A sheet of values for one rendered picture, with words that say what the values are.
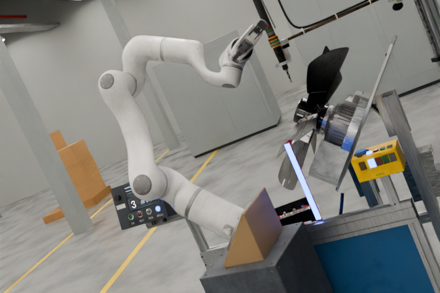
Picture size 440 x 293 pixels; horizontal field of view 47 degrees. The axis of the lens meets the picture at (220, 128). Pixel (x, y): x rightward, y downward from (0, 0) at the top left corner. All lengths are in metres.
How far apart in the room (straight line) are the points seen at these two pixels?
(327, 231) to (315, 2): 5.99
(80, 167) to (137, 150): 8.37
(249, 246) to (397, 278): 0.64
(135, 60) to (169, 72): 7.90
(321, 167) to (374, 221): 0.37
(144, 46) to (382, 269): 1.21
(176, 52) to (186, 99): 7.96
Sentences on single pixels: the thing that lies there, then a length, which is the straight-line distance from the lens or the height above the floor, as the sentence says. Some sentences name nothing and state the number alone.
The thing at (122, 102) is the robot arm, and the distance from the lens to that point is 1.87.
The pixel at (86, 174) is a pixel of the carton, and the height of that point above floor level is 0.58.
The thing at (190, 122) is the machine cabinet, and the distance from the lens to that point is 9.86.
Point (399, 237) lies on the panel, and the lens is 2.00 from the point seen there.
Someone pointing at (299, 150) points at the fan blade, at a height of 1.06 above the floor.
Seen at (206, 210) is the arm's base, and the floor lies 1.13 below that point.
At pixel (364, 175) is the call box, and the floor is 1.01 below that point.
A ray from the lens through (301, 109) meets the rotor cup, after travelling 2.30.
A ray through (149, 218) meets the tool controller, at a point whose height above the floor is 1.09.
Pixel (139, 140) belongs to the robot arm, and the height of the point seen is 1.43.
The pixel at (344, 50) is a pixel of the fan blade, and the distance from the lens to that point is 2.21.
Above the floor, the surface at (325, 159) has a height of 1.01.
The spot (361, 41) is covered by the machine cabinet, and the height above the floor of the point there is 0.98.
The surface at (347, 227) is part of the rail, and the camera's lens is 1.99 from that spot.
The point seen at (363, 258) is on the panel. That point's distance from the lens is 2.06.
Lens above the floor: 1.58
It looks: 7 degrees down
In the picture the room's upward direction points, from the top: 24 degrees counter-clockwise
